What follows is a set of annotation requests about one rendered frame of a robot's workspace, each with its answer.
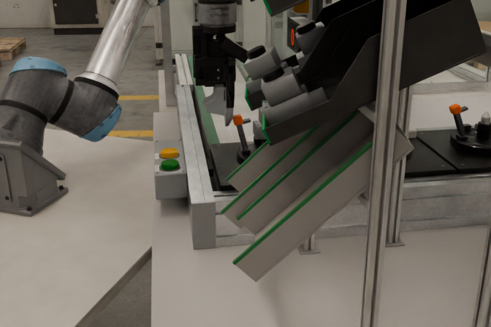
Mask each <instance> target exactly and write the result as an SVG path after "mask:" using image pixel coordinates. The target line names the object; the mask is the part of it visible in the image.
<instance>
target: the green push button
mask: <svg viewBox="0 0 491 327"><path fill-rule="evenodd" d="M178 167H179V161H177V160H175V159H167V160H164V161H162V162H161V168H162V169H164V170H173V169H177V168H178Z"/></svg>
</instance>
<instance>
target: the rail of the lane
mask: <svg viewBox="0 0 491 327"><path fill-rule="evenodd" d="M176 100H177V114H178V126H179V132H180V139H182V140H183V147H184V153H185V159H186V170H187V178H188V194H189V196H188V197H187V199H188V206H189V217H190V224H191V235H192V242H193V248H194V250H203V249H211V248H216V203H215V199H214V195H213V189H212V185H211V182H210V177H212V176H213V165H212V162H211V159H207V160H206V159H205V153H204V149H203V146H202V140H201V136H200V132H199V126H198V122H197V116H196V112H195V109H194V103H193V99H192V96H191V90H190V86H189V85H183V87H181V85H176ZM206 161H207V163H206Z"/></svg>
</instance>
